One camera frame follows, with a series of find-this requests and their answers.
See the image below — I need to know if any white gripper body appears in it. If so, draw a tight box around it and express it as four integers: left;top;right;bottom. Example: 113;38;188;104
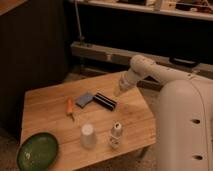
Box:
119;71;138;92

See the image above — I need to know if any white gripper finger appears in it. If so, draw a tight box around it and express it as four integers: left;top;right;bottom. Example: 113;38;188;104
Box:
118;90;124;96
114;86;119;97

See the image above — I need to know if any black whiteboard eraser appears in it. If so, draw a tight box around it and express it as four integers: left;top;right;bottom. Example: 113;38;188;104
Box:
93;93;117;111

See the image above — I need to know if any blue sponge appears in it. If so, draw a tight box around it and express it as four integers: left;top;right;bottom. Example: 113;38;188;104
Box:
75;92;93;108

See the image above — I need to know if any orange carrot toy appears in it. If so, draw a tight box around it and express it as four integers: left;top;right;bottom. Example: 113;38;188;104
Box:
66;98;75;122

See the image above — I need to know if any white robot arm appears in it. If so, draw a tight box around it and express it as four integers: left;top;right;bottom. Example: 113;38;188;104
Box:
115;55;213;171

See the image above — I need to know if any small clear bottle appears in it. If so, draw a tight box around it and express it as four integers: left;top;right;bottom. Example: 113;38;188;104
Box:
109;122;123;149

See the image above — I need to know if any long grey metal case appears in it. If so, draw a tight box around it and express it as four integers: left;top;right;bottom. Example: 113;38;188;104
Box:
70;42;213;79

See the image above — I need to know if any white paper cup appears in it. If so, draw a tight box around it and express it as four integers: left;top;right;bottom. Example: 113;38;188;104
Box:
80;124;97;149

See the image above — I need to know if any metal pole stand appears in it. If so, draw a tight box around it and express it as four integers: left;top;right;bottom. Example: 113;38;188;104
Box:
74;0;91;47

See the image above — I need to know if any green plate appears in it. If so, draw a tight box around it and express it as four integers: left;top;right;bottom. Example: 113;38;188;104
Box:
17;132;59;171

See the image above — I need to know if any wooden shelf with clutter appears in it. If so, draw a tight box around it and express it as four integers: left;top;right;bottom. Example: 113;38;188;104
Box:
68;0;213;21

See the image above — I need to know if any dark cabinet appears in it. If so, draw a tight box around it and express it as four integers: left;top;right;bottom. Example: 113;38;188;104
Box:
0;0;68;138

